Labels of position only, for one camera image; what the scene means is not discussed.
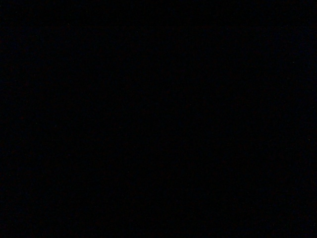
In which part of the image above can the dark navy garment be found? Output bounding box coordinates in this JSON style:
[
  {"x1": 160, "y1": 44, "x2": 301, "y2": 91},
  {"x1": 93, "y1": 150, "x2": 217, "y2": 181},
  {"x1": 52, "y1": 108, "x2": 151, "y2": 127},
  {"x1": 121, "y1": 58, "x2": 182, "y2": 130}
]
[{"x1": 0, "y1": 0, "x2": 317, "y2": 238}]

